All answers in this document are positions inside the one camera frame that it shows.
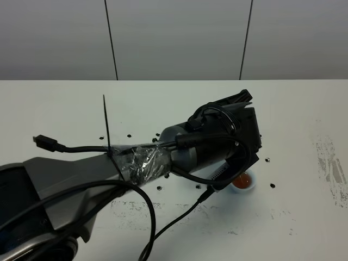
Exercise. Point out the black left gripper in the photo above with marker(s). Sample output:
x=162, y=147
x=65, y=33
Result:
x=237, y=124

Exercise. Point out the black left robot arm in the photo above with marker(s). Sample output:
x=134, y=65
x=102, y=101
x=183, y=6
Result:
x=47, y=204

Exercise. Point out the near pale blue teacup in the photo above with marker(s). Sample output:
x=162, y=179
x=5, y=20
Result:
x=244, y=183

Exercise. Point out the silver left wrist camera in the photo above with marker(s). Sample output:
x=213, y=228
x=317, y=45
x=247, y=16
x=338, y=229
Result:
x=229, y=170

